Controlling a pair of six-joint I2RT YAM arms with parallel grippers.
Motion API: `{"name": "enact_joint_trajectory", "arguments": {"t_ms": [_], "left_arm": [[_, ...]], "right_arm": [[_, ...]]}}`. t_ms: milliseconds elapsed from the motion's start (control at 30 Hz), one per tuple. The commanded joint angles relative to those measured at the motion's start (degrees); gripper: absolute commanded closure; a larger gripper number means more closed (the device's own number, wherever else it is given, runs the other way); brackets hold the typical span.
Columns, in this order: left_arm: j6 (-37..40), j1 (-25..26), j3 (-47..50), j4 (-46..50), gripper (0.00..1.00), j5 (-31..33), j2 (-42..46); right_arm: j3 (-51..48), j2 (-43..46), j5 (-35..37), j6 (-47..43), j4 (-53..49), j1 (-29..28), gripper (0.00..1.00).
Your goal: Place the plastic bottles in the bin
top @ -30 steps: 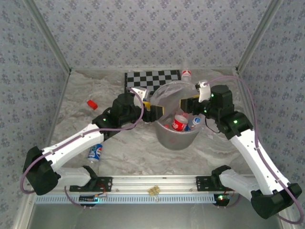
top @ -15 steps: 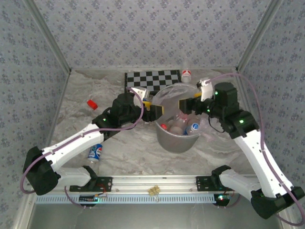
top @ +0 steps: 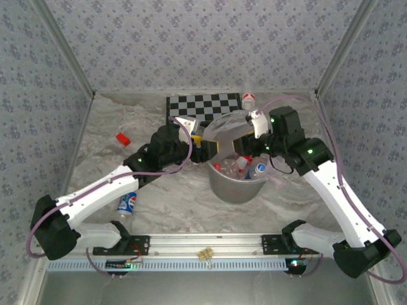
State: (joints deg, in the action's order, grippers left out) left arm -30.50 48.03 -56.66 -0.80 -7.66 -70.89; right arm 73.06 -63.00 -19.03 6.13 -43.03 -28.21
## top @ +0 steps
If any white bottle red cap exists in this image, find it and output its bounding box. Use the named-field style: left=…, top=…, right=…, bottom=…
left=235, top=154, right=252, bottom=171

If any blue white label bottle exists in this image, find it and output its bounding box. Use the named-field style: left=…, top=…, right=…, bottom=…
left=244, top=161, right=270, bottom=180

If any clear bottle red white label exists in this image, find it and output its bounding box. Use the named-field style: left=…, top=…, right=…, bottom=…
left=242, top=91, right=257, bottom=111

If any Pepsi bottle blue label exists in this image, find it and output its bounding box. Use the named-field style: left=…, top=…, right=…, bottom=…
left=116, top=191, right=138, bottom=219

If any black grey checkerboard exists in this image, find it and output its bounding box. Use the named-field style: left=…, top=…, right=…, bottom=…
left=165, top=92, right=242, bottom=126

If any red block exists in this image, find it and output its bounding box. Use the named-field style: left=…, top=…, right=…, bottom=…
left=115, top=132, right=132, bottom=147

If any brass binder clip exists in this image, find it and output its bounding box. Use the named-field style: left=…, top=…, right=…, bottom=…
left=197, top=247, right=213, bottom=269

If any grey metal panel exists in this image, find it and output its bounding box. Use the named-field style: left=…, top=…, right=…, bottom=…
left=38, top=257, right=382, bottom=305

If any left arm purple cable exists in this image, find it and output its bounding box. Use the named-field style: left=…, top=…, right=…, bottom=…
left=27, top=116, right=194, bottom=279

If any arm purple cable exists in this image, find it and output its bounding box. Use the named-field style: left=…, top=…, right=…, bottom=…
left=252, top=93, right=404, bottom=283
left=27, top=116, right=194, bottom=279

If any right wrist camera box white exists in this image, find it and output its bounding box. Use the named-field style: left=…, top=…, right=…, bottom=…
left=246, top=109, right=270, bottom=139

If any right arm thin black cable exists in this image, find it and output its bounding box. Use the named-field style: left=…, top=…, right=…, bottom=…
left=269, top=154, right=294, bottom=175

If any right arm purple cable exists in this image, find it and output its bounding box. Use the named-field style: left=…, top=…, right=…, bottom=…
left=252, top=93, right=404, bottom=283

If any aluminium back rail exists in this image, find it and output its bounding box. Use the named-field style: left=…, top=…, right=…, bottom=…
left=94, top=88, right=317, bottom=95

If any aluminium front rail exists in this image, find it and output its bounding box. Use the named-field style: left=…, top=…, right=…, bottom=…
left=72, top=232, right=338, bottom=257

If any aluminium frame post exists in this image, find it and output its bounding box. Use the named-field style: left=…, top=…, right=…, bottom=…
left=314, top=0, right=380, bottom=98
left=31, top=0, right=97, bottom=98

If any slotted cable duct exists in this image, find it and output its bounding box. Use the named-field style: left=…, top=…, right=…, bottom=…
left=46, top=257, right=289, bottom=273

